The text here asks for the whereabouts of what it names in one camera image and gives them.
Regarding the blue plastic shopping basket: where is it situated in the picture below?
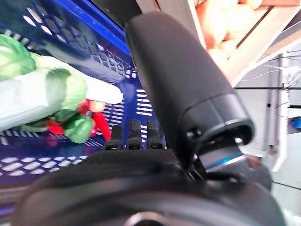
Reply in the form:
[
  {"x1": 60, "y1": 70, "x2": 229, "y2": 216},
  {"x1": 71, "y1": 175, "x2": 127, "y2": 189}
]
[{"x1": 0, "y1": 0, "x2": 170, "y2": 189}]

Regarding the napa cabbage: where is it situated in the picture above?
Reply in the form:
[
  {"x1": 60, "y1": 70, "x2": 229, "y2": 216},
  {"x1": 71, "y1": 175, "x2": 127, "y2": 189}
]
[
  {"x1": 0, "y1": 34, "x2": 37, "y2": 81},
  {"x1": 0, "y1": 54, "x2": 124, "y2": 132}
]

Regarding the long red chili pepper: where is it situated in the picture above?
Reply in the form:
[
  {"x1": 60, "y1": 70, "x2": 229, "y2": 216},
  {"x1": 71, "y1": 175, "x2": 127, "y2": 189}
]
[{"x1": 93, "y1": 112, "x2": 112, "y2": 141}]

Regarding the orange carrot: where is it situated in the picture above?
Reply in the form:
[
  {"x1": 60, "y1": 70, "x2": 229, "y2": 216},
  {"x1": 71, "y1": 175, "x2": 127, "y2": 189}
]
[{"x1": 88, "y1": 100, "x2": 106, "y2": 113}]

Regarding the green bell pepper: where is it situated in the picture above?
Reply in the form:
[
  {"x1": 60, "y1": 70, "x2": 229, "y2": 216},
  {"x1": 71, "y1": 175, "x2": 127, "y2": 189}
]
[{"x1": 63, "y1": 115, "x2": 95, "y2": 144}]

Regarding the small red pepper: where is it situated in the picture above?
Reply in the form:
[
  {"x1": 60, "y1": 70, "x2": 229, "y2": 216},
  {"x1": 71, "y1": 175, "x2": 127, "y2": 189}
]
[{"x1": 46, "y1": 120, "x2": 65, "y2": 136}]

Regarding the wooden potato crate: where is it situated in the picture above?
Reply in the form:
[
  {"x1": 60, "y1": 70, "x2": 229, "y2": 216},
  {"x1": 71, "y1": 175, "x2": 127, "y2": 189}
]
[{"x1": 188, "y1": 0, "x2": 301, "y2": 85}]

